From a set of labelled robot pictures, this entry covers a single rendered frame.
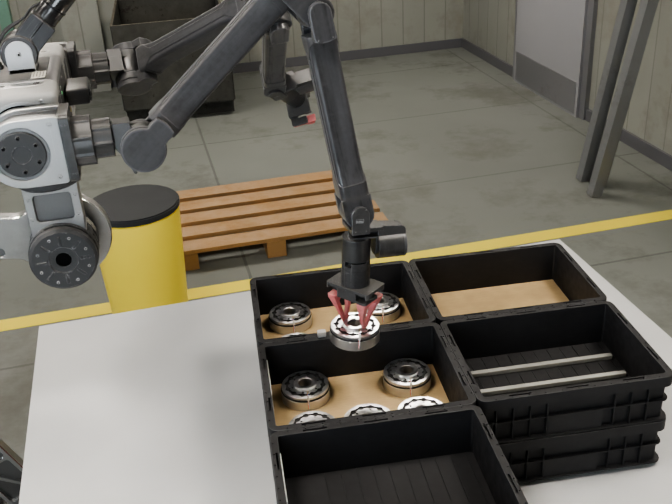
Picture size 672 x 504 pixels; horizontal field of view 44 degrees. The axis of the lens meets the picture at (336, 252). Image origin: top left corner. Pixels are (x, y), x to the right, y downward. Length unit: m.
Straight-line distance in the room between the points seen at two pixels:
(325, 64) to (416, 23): 6.32
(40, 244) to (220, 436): 0.58
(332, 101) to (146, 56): 0.57
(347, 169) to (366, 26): 6.15
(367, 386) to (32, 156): 0.84
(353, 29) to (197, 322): 5.54
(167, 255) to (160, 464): 1.64
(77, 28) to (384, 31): 2.62
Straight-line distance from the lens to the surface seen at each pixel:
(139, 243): 3.37
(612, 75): 4.92
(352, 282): 1.67
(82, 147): 1.51
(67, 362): 2.33
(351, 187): 1.59
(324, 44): 1.53
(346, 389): 1.84
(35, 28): 1.73
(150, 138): 1.50
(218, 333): 2.32
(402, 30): 7.82
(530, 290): 2.21
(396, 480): 1.63
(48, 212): 1.86
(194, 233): 4.29
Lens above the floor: 1.93
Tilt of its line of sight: 27 degrees down
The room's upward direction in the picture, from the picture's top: 3 degrees counter-clockwise
